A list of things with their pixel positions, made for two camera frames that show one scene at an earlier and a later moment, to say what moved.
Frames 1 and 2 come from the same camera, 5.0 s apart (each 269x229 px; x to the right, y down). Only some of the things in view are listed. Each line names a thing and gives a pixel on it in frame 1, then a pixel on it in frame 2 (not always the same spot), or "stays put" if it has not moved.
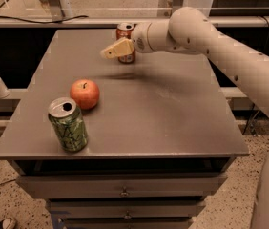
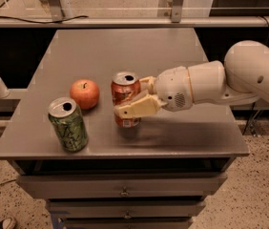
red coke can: x=124 y=31 → x=125 y=85
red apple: x=85 y=93 stays put
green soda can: x=69 y=123 stays put
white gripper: x=139 y=37 → x=172 y=88
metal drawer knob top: x=124 y=193 stays put
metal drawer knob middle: x=127 y=216 stays put
